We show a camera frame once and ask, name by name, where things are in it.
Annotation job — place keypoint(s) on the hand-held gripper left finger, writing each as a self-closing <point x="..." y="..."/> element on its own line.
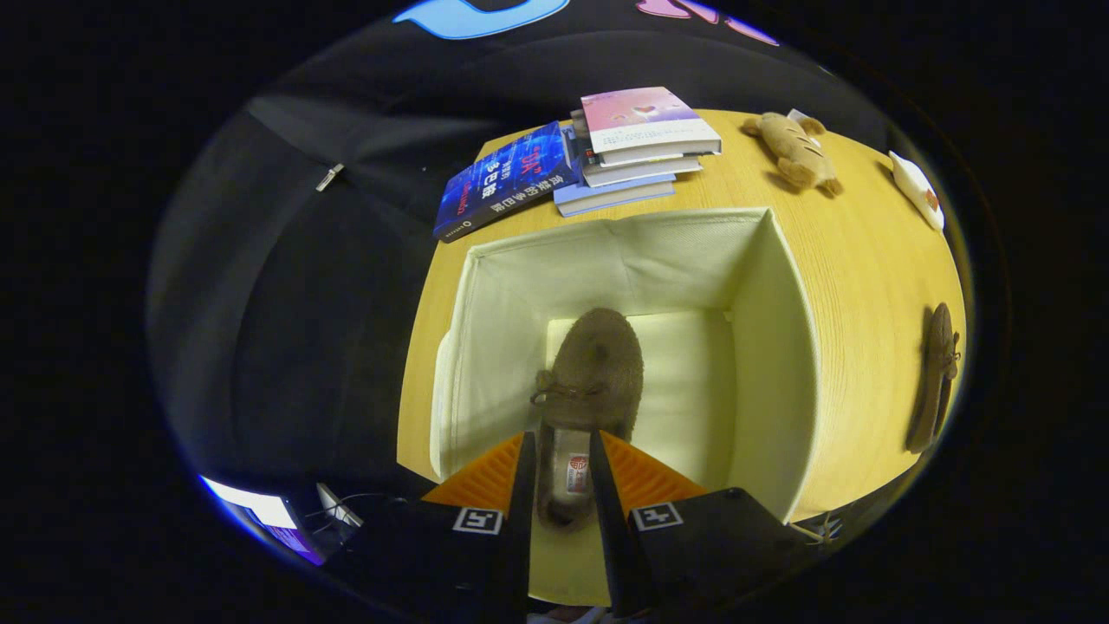
<point x="520" y="537"/>

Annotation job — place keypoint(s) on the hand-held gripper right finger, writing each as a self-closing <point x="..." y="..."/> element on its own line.
<point x="619" y="546"/>

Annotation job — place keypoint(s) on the brown suede shoe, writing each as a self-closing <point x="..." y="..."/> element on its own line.
<point x="598" y="364"/>
<point x="934" y="381"/>

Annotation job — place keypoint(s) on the beige fabric storage box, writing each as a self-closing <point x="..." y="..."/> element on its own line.
<point x="762" y="347"/>

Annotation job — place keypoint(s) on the lit computer monitor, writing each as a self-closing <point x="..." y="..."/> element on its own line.
<point x="260" y="511"/>

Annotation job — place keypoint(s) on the pale blue book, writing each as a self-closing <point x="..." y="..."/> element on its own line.
<point x="606" y="195"/>

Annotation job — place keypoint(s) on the dark blue book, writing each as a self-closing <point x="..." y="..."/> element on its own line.
<point x="502" y="178"/>

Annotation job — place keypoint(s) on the silver clip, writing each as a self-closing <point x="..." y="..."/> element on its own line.
<point x="329" y="177"/>

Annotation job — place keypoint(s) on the pink cover book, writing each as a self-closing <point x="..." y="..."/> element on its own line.
<point x="641" y="117"/>

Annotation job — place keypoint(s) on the brown plush toy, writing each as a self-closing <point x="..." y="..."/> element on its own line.
<point x="793" y="147"/>

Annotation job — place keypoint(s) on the white plush toy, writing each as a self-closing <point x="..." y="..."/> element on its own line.
<point x="917" y="186"/>

